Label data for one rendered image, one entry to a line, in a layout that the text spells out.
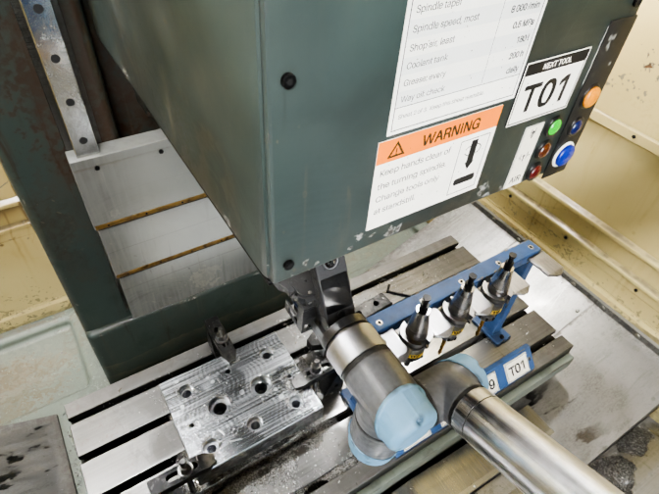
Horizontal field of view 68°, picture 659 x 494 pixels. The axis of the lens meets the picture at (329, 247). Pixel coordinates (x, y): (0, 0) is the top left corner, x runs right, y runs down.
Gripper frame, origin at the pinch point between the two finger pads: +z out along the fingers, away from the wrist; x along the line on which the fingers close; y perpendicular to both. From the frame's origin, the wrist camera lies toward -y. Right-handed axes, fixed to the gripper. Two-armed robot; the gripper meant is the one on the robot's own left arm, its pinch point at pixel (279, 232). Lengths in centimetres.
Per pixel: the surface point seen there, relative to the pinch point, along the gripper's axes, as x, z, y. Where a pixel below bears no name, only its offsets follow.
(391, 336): 17.4, -13.4, 24.3
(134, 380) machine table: -28, 21, 58
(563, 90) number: 23.8, -19.9, -29.8
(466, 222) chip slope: 93, 30, 66
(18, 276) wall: -48, 78, 69
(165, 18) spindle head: -12.5, 0.1, -34.7
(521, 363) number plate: 56, -24, 51
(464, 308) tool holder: 31.9, -16.5, 20.6
